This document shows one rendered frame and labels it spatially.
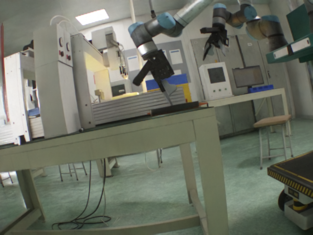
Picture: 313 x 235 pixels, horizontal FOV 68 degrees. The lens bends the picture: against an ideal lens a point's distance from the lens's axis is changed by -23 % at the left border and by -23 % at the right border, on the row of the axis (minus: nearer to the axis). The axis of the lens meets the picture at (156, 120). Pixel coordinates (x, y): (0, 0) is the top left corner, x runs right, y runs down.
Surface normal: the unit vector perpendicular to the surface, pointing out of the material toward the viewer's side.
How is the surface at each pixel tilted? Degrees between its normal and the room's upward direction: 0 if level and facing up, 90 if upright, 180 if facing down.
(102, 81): 90
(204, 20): 90
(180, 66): 90
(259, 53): 90
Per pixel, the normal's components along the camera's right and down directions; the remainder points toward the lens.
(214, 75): 0.00, 0.04
